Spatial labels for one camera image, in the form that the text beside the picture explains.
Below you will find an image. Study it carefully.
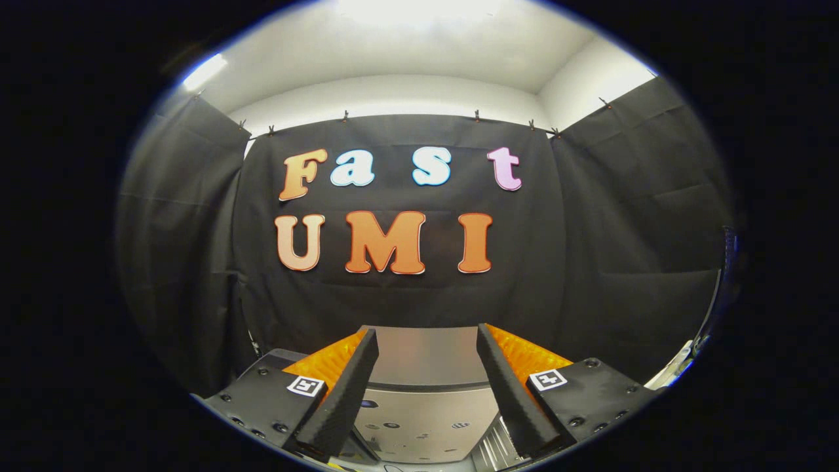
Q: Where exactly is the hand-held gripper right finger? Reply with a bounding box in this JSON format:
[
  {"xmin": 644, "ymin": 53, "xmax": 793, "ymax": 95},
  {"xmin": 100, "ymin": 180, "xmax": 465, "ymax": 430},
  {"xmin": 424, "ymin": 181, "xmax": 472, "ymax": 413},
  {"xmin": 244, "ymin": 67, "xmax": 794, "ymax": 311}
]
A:
[{"xmin": 475, "ymin": 323, "xmax": 663, "ymax": 460}]

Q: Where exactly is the ceiling light strip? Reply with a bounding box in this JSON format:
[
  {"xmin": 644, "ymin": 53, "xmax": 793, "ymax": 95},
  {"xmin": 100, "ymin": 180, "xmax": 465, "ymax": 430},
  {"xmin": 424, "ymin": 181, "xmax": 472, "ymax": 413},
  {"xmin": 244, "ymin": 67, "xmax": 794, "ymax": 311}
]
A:
[{"xmin": 182, "ymin": 54, "xmax": 229, "ymax": 92}]

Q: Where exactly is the black backdrop cloth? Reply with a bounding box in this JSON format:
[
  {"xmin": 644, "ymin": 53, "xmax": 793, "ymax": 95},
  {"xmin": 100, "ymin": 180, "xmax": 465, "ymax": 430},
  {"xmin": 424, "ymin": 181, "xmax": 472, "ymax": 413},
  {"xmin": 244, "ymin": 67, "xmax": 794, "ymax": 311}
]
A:
[{"xmin": 115, "ymin": 75, "xmax": 735, "ymax": 397}]

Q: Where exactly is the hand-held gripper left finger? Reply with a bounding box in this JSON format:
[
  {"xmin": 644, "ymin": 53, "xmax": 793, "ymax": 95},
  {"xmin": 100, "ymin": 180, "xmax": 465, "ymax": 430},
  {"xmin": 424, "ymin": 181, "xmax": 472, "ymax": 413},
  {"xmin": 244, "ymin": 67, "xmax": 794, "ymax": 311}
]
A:
[{"xmin": 190, "ymin": 326, "xmax": 381, "ymax": 463}]

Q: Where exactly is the white object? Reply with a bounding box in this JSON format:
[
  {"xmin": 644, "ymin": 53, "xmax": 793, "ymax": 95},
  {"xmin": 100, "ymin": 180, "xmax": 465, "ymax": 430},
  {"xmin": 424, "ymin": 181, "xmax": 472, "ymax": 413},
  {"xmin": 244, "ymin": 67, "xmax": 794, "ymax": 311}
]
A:
[{"xmin": 646, "ymin": 340, "xmax": 712, "ymax": 391}]

